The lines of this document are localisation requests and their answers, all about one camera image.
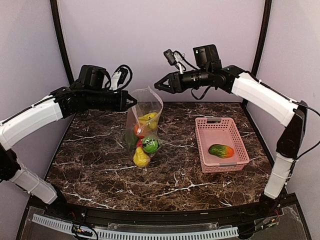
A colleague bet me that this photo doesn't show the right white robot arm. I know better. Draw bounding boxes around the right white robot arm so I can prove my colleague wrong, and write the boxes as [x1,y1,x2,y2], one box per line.
[154,65,307,217]

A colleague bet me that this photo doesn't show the clear zip top bag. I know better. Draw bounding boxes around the clear zip top bag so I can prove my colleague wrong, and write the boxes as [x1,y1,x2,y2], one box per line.
[125,87,164,168]

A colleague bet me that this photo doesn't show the red toy apple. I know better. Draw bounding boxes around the red toy apple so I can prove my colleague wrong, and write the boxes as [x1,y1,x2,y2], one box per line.
[136,139,143,148]

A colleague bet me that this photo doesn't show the white slotted cable duct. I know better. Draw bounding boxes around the white slotted cable duct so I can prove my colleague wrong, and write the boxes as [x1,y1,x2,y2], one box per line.
[31,214,239,240]

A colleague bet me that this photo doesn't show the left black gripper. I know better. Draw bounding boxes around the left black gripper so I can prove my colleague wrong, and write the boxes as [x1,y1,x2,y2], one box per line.
[85,89,138,111]

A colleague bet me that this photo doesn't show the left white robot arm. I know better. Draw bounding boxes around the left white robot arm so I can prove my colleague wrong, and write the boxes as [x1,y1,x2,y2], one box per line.
[0,87,138,218]

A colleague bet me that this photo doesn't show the green toy pepper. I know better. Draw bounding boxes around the green toy pepper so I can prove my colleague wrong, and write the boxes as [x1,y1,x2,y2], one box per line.
[126,135,139,149]

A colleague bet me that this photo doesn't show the black frame post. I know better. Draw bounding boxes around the black frame post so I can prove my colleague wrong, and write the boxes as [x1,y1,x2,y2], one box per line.
[251,0,272,76]
[49,0,75,85]

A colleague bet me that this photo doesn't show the pink plastic basket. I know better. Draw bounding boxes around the pink plastic basket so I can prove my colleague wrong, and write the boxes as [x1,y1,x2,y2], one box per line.
[195,117,250,173]

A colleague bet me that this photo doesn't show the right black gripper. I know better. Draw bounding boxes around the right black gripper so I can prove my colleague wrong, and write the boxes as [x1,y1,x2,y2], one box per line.
[154,67,211,94]

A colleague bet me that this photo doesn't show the toy orange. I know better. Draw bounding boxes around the toy orange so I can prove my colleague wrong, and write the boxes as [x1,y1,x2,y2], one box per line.
[133,124,144,138]

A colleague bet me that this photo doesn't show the green orange toy mango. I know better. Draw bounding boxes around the green orange toy mango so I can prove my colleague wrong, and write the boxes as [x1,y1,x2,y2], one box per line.
[208,144,235,159]

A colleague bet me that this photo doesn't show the yellow toy pepper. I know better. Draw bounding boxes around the yellow toy pepper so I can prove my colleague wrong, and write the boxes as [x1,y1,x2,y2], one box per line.
[133,147,151,168]

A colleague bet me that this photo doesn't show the left black frame post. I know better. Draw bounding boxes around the left black frame post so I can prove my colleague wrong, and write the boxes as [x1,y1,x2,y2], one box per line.
[49,0,75,85]

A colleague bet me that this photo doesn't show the right black frame post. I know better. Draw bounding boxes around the right black frame post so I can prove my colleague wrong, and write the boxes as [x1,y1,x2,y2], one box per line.
[251,0,272,76]

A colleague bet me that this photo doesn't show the black front rail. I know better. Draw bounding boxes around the black front rail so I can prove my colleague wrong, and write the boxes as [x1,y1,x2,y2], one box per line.
[36,194,283,228]

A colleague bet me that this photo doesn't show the green toy watermelon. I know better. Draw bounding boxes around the green toy watermelon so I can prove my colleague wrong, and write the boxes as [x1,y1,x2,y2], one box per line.
[142,136,160,154]

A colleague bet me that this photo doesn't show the yellow toy banana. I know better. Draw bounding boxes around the yellow toy banana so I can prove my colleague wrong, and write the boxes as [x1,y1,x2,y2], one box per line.
[138,112,158,130]

